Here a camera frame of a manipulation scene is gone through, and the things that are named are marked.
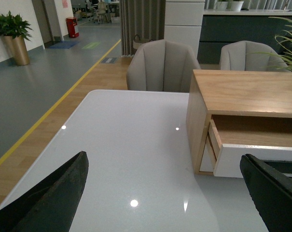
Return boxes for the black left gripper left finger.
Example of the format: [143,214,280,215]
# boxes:
[0,151,89,232]

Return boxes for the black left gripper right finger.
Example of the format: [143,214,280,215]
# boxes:
[240,154,292,232]

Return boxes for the white front drawer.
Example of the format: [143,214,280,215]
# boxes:
[199,115,292,178]

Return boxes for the wooden drawer cabinet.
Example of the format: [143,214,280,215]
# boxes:
[186,70,292,175]

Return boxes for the grey armchair right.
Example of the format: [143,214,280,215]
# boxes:
[220,41,287,72]

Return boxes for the grey armchair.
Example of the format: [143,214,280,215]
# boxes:
[220,41,287,72]
[126,40,201,93]

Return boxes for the green leafy plant right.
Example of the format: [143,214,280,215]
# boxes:
[254,16,292,72]

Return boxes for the blue floor mat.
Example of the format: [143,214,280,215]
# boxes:
[49,41,79,49]

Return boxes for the grey armchair left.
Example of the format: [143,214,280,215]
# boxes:
[126,40,201,93]

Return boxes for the dark counter with white top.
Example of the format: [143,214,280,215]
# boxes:
[197,10,292,64]

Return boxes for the potted plant gold pot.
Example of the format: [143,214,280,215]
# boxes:
[0,11,32,66]

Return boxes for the red fire extinguisher box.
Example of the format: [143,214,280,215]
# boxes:
[66,17,79,38]

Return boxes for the woven basket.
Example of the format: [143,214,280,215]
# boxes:
[133,34,153,50]

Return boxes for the white plant pot right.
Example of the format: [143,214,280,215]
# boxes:
[229,0,244,12]

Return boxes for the white plant pot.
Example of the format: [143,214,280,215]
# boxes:
[229,0,244,12]
[215,0,228,11]

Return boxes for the white plant pot left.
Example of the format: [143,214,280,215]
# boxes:
[215,0,228,11]

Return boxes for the white pillar cabinet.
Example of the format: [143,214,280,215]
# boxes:
[164,0,205,55]

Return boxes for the office chair far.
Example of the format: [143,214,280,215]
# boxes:
[95,1,108,24]

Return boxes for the grey curtain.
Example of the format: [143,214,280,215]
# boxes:
[119,0,166,56]

